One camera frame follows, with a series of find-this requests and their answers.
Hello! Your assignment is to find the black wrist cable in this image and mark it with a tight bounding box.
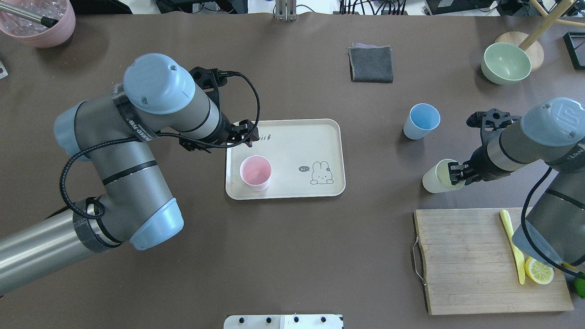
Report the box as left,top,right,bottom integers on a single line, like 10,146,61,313
520,164,585,280
59,67,261,220

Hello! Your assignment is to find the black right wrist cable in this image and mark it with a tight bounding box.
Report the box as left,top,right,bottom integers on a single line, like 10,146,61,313
520,164,585,280

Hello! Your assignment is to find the pale yellow cup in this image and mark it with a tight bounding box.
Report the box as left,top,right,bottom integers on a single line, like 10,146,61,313
422,159,465,193

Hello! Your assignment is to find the black frame object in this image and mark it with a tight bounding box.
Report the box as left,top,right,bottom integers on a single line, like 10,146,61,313
563,32,585,69

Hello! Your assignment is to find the cream rabbit tray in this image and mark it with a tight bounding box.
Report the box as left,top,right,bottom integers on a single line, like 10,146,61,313
225,118,346,200

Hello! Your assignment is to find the wooden stand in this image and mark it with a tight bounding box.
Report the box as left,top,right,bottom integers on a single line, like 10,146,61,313
495,0,585,72

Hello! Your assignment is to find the pink cup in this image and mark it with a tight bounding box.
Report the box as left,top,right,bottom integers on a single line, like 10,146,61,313
239,155,272,191

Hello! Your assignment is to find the green lime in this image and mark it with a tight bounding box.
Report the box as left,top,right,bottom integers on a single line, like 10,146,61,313
573,278,585,299

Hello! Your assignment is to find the green bowl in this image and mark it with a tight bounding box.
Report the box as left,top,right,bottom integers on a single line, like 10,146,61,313
481,43,532,85

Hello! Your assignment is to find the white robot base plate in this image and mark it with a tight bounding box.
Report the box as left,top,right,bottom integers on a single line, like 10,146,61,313
223,314,344,329

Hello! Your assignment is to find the blue cup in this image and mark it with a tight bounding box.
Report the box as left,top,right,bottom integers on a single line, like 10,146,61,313
403,103,441,140

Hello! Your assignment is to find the grey folded cloth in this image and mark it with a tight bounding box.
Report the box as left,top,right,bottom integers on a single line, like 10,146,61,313
348,43,394,83

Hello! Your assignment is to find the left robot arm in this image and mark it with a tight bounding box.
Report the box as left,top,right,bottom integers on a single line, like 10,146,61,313
1,53,259,294

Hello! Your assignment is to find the lower lemon slice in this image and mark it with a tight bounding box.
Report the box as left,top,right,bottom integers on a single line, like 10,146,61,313
524,256,554,285

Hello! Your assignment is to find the wooden cutting board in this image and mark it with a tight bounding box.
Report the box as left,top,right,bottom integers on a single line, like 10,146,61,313
414,208,573,316

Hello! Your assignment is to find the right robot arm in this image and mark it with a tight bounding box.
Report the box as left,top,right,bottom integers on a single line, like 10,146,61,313
448,97,585,271

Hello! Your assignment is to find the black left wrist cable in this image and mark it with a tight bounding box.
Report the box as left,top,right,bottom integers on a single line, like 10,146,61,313
59,67,261,220

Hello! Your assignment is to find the pink bowl with ice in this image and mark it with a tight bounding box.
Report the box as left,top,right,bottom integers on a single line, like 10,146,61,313
0,0,76,48

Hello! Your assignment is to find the yellow plastic knife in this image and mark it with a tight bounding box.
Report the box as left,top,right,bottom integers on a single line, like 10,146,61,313
500,209,526,285

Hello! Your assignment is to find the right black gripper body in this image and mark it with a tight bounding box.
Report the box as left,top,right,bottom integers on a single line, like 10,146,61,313
462,147,495,183

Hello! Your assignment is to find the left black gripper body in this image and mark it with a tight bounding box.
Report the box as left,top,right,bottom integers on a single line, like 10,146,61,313
201,118,259,148

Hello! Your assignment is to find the metal scoop in bowl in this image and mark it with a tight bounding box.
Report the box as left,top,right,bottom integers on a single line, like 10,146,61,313
0,1,59,28

